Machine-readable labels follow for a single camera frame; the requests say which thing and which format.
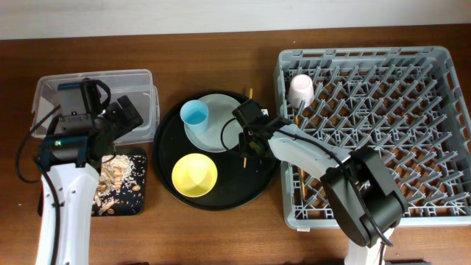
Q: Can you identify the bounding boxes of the pink cup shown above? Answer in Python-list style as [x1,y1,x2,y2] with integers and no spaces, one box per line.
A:
[288,74,314,108]

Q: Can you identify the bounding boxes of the white label on bin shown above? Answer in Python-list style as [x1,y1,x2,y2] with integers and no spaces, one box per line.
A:
[38,98,55,128]

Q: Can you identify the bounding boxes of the wooden chopstick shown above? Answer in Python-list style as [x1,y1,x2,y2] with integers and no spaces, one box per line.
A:
[244,88,253,169]
[294,116,305,200]

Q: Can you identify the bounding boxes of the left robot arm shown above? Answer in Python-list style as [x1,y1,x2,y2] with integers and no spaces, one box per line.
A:
[35,78,143,264]

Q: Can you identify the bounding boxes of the grey dishwasher rack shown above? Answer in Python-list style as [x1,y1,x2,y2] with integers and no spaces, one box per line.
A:
[274,46,470,227]

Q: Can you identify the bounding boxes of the black rectangular tray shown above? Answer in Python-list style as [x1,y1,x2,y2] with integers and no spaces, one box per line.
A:
[37,146,149,217]

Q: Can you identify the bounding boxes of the grey round plate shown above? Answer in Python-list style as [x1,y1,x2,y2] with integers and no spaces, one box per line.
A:
[184,93,242,152]

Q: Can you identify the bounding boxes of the round black serving tray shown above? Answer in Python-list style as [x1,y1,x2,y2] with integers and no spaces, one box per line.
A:
[152,92,280,211]

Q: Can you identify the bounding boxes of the light blue cup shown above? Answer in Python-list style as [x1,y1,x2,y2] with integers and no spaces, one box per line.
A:
[180,100,209,134]

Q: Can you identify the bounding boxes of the food scraps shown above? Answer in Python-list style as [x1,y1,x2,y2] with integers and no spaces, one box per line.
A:
[91,154,143,216]

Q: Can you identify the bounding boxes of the yellow bowl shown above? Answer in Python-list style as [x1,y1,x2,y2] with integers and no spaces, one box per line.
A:
[171,153,218,198]

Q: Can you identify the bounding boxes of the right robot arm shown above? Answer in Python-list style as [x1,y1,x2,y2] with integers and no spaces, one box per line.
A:
[232,99,408,264]

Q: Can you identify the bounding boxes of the clear plastic waste bin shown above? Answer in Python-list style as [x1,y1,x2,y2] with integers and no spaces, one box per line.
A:
[32,69,160,146]

